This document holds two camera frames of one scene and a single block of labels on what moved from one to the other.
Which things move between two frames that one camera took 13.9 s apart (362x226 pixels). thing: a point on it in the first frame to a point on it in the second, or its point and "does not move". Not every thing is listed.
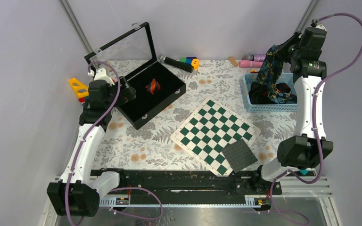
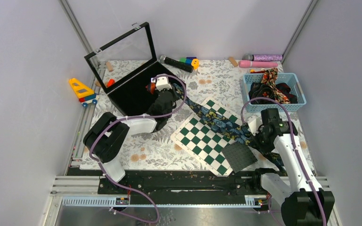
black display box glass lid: (134, 54) does not move
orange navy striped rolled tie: (153, 86) does not move
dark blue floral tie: (269, 73) to (234, 129)
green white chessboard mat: (210, 127) does not move
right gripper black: (282, 48) to (265, 149)
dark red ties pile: (258, 96) does not move
